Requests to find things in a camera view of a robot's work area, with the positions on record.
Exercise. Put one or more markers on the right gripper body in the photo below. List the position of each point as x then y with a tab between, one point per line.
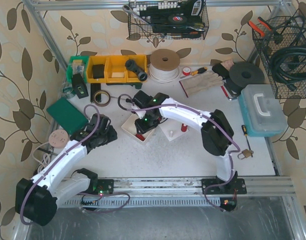
142	127

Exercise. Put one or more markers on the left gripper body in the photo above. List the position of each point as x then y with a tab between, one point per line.
108	135

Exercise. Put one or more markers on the red spring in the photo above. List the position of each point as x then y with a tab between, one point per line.
184	128
140	137

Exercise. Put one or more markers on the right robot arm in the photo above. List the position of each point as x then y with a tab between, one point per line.
215	130

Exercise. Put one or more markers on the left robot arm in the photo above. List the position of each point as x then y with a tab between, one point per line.
38	198

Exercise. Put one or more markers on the brown tape roll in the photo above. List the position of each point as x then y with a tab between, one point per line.
101	98

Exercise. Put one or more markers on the grey pipe fitting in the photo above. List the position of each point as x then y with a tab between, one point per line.
133	67

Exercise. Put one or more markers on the green foam pad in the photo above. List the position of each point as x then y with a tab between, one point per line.
67	116

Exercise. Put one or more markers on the yellow storage bins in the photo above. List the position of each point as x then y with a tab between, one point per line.
115	71

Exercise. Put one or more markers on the round sanding disc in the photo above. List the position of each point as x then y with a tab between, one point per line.
58	138

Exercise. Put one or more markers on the black box in bin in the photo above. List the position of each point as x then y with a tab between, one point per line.
98	71

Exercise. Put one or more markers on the beige work glove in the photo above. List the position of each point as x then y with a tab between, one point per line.
201	82

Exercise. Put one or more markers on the black battery charger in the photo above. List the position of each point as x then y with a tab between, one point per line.
79	86

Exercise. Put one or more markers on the glass jar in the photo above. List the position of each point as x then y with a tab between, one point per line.
68	91

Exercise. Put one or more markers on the small yellow black screwdriver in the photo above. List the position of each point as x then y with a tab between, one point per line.
196	72

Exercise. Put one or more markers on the green storage bin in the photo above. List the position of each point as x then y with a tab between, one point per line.
77	65

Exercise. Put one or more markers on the black brush with sponge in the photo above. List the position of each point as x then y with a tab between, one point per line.
222	69

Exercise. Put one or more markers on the black foam disc spool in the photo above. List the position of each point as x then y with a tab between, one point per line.
242	74

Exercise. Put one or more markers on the yellow black screwdriver by toolbox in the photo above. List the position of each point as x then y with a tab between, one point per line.
243	127

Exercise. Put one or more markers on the brass padlock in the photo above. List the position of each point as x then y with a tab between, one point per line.
245	154

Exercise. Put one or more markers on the teal clear toolbox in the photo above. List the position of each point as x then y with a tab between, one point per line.
261	112

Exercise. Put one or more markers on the white cable spool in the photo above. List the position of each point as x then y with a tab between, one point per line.
164	66

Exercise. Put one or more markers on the white four-peg base plate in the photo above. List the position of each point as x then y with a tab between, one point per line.
172	129

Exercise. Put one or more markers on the wire basket with tools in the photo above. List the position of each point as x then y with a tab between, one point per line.
162	20

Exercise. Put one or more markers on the orange handled pliers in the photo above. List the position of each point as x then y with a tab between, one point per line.
257	28

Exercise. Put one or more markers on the wire basket with hoses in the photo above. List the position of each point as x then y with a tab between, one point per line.
283	54

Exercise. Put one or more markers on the aluminium rail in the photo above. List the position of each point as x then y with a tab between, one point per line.
187	186

